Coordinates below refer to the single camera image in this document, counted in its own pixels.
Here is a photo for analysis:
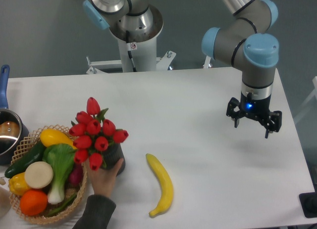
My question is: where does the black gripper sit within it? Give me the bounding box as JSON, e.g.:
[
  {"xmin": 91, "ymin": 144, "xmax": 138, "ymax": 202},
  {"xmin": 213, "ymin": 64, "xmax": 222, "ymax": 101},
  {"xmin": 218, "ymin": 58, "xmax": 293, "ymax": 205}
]
[{"xmin": 226, "ymin": 94, "xmax": 282, "ymax": 138}]

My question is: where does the dark grey ribbed vase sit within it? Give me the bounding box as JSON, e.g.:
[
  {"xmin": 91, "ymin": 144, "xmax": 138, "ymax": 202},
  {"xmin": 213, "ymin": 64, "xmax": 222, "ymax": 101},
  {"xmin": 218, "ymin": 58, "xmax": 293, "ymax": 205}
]
[{"xmin": 101, "ymin": 143, "xmax": 125, "ymax": 175}]

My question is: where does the red tulip bouquet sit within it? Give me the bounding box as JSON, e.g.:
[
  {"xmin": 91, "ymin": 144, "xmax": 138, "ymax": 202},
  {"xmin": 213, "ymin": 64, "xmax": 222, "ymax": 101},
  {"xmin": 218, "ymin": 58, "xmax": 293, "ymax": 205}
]
[{"xmin": 69, "ymin": 97, "xmax": 129, "ymax": 171}]

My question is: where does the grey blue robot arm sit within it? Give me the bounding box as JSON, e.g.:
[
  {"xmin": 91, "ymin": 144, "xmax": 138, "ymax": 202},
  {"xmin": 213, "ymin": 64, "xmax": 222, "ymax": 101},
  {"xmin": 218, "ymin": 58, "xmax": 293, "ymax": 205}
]
[{"xmin": 201, "ymin": 0, "xmax": 282, "ymax": 136}]

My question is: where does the dark grey sleeved forearm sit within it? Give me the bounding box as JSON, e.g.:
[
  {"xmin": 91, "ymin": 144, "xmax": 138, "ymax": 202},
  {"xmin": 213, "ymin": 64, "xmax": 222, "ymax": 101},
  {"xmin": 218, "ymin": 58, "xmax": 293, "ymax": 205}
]
[{"xmin": 73, "ymin": 195, "xmax": 116, "ymax": 229}]

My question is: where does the bare human hand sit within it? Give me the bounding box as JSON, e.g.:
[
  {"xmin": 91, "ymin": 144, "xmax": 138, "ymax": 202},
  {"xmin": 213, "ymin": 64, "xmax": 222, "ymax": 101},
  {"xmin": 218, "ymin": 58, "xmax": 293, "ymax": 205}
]
[{"xmin": 85, "ymin": 158, "xmax": 124, "ymax": 198}]

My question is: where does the black box at edge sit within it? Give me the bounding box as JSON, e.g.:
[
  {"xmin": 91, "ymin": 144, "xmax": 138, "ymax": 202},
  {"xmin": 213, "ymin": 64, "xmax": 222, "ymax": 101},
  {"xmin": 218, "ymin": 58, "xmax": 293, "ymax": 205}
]
[{"xmin": 299, "ymin": 192, "xmax": 317, "ymax": 218}]

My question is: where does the yellow banana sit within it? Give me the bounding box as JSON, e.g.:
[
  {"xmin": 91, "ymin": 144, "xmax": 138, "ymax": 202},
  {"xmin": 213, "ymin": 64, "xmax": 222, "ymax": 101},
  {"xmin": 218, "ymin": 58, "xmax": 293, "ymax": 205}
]
[{"xmin": 146, "ymin": 153, "xmax": 174, "ymax": 218}]

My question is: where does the purple red radish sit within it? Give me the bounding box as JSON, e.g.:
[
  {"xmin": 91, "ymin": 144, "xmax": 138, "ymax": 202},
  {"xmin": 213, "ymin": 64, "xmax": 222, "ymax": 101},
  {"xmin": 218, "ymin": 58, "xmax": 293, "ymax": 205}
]
[{"xmin": 68, "ymin": 164, "xmax": 83, "ymax": 185}]

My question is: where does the woven wicker basket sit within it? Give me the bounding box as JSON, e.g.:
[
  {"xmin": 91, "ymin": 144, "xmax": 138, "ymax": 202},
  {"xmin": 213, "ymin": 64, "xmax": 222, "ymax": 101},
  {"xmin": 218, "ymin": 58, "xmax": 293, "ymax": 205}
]
[{"xmin": 9, "ymin": 125, "xmax": 87, "ymax": 225}]

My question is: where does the green bok choy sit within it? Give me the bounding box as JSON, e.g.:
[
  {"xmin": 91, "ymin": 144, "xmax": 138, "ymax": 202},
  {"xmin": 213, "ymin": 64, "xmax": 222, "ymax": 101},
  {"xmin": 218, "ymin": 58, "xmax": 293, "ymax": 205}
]
[{"xmin": 43, "ymin": 143, "xmax": 75, "ymax": 205}]

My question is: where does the yellow squash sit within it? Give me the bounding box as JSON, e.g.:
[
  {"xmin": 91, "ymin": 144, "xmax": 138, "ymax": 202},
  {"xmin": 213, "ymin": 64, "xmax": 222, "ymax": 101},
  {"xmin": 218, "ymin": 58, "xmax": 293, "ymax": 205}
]
[{"xmin": 40, "ymin": 129, "xmax": 77, "ymax": 149}]

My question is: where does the green chili pepper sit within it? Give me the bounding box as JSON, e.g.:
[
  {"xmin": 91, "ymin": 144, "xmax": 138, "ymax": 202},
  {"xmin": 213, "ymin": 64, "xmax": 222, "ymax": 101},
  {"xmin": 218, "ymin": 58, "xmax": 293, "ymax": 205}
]
[{"xmin": 47, "ymin": 193, "xmax": 77, "ymax": 217}]

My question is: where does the green cucumber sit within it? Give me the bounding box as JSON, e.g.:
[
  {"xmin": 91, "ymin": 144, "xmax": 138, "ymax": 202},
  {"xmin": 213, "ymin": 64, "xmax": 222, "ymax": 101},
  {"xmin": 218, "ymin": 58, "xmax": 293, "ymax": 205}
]
[{"xmin": 4, "ymin": 140, "xmax": 46, "ymax": 179}]

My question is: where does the beige round disc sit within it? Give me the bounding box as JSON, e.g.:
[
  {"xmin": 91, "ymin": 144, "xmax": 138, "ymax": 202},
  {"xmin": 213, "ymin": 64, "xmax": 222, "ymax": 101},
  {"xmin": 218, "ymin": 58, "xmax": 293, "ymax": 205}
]
[{"xmin": 24, "ymin": 161, "xmax": 53, "ymax": 189}]

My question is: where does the orange fruit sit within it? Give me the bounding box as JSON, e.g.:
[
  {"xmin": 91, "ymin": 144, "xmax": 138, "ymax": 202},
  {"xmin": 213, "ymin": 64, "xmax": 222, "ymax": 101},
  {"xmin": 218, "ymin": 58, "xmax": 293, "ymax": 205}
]
[{"xmin": 19, "ymin": 189, "xmax": 48, "ymax": 216}]

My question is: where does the yellow bell pepper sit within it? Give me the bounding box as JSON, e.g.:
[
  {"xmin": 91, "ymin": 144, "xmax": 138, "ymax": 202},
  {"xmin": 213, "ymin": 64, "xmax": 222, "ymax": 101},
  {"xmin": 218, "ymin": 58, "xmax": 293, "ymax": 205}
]
[{"xmin": 8, "ymin": 172, "xmax": 31, "ymax": 196}]

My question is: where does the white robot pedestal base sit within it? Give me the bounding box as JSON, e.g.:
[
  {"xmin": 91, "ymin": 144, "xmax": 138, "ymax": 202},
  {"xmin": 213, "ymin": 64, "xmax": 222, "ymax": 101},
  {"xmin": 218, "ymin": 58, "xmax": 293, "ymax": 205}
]
[{"xmin": 83, "ymin": 0, "xmax": 177, "ymax": 75}]

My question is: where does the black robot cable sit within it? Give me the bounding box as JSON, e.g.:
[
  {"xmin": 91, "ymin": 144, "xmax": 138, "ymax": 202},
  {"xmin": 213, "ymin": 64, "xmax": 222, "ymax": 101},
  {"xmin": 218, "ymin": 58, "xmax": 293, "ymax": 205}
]
[{"xmin": 123, "ymin": 0, "xmax": 137, "ymax": 73}]

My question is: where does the blue handled saucepan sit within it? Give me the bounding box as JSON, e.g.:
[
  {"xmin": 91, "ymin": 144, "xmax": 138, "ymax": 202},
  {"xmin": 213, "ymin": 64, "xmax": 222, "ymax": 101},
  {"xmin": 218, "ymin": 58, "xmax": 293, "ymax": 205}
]
[{"xmin": 0, "ymin": 64, "xmax": 29, "ymax": 165}]

